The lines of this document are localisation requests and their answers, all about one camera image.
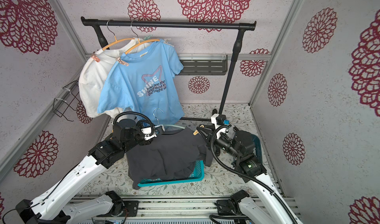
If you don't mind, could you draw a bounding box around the dark grey t-shirt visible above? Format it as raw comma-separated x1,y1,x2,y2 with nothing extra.
126,128,213,190

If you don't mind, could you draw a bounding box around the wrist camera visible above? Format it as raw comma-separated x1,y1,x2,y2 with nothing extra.
211,114,231,134
141,127,157,141

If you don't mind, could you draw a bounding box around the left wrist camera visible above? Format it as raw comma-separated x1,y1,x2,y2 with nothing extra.
141,127,157,141

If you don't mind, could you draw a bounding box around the pale green hanger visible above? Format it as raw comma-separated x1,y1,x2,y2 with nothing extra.
152,107,186,131

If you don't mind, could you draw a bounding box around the pink clothespin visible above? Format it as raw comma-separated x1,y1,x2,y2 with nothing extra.
91,54,101,63

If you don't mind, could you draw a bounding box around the mint green clothespin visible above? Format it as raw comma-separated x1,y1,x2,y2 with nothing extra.
143,35,152,41

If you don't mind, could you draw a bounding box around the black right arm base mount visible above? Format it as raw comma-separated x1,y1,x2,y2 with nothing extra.
214,190,249,216

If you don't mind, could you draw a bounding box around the teal perforated tray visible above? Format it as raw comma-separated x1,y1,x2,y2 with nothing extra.
137,160,205,188

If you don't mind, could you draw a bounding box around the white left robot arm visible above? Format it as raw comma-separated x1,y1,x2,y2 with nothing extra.
14,111,165,224

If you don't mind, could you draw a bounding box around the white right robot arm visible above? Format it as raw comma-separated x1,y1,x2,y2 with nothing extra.
196,125,301,224

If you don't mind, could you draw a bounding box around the light blue t-shirt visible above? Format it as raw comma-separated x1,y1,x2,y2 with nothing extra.
97,39,185,124

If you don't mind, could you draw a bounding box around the peach beige clothespin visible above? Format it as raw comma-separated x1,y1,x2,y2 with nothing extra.
116,57,129,66

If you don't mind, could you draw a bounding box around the white clothespin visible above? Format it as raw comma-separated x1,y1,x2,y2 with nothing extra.
163,38,174,47

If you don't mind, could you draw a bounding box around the wooden hanger with metal hook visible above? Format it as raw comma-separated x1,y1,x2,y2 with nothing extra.
102,19,135,51

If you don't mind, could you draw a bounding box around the teal plastic clothespin bin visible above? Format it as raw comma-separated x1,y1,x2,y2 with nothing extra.
252,135,263,163

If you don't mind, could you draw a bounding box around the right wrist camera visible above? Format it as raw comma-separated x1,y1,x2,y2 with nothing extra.
211,114,231,134

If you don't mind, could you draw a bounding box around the tan yellow clothespin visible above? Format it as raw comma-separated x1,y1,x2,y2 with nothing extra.
193,125,204,136

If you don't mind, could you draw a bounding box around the black wall shelf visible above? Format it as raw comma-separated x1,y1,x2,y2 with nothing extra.
179,54,228,76

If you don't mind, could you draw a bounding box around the black wire wall rack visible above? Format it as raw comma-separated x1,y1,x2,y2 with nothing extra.
52,80,80,122

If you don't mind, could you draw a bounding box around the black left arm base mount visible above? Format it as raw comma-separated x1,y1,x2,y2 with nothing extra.
97,191,139,217

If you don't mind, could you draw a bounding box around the black clothes rack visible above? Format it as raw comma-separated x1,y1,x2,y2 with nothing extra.
81,16,257,122

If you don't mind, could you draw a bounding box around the white t-shirt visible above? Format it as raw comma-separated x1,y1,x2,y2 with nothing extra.
79,48,121,118

